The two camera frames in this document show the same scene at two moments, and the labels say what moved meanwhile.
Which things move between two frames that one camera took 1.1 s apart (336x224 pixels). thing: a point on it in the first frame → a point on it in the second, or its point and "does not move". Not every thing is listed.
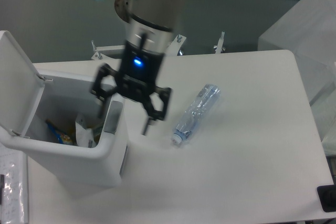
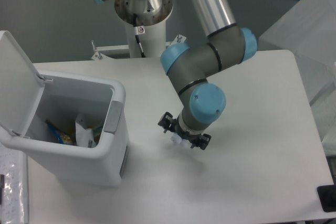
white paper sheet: [13, 187] does not move
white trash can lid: [21, 88] does not move
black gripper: [139, 73] → [190, 137]
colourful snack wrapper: [63, 138] does not move
